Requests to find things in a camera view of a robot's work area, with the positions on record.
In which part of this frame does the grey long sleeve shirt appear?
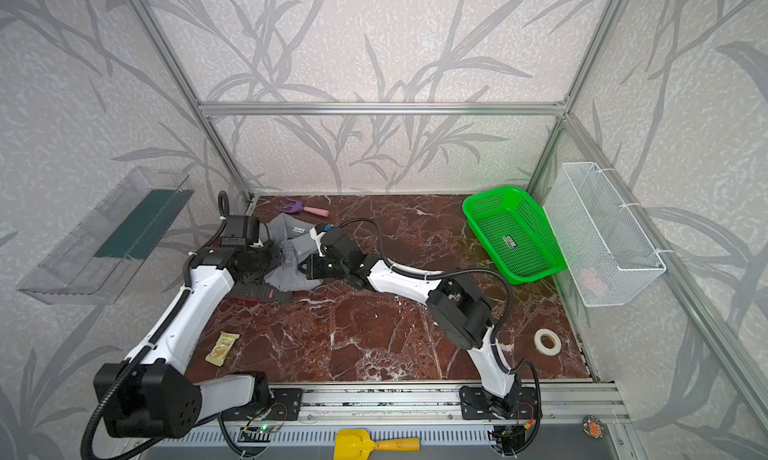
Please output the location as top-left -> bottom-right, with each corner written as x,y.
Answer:
265,213 -> 323,292

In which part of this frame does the green plastic basket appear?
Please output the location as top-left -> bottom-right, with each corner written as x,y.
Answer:
462,186 -> 567,285

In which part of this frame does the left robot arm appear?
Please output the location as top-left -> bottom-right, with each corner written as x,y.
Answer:
94,247 -> 274,439

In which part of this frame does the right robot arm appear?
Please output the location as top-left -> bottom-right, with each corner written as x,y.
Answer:
298,240 -> 519,406

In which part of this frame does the dark striped folded shirt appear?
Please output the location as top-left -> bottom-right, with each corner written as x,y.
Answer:
228,282 -> 292,304

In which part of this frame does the maroon folded shirt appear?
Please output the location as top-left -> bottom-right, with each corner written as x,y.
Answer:
222,297 -> 281,307

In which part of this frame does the purple pink toy rake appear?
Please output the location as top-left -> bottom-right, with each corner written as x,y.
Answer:
278,197 -> 330,218

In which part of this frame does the green snack packet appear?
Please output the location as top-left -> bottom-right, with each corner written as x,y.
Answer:
205,332 -> 240,367

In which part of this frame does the yellow toy shovel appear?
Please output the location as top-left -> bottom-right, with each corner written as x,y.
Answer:
333,429 -> 421,460

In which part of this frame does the white tape roll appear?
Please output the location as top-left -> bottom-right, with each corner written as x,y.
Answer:
533,328 -> 562,357

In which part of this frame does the round green red badge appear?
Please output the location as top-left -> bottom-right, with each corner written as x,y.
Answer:
582,415 -> 606,439

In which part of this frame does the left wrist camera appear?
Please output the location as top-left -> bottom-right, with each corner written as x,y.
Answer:
219,215 -> 261,250

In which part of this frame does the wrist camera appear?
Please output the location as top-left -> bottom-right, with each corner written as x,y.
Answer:
310,224 -> 338,257
219,215 -> 261,250

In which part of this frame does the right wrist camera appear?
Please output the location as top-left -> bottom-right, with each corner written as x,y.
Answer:
310,224 -> 338,257

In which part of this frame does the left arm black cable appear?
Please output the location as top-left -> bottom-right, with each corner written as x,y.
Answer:
79,189 -> 232,460

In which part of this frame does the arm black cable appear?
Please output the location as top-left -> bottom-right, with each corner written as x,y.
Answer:
338,218 -> 541,437
79,189 -> 232,460

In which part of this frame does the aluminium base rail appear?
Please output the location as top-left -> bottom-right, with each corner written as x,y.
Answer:
270,381 -> 631,426

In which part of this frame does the clear plastic wall bin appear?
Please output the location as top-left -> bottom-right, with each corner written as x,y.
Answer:
17,167 -> 194,305

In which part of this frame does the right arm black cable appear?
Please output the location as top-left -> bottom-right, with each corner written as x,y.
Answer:
338,218 -> 541,437

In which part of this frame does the pink object in wire basket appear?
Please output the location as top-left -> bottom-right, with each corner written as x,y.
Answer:
579,267 -> 608,297

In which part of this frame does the white wire wall basket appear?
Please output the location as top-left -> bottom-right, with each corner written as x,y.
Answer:
544,162 -> 666,307

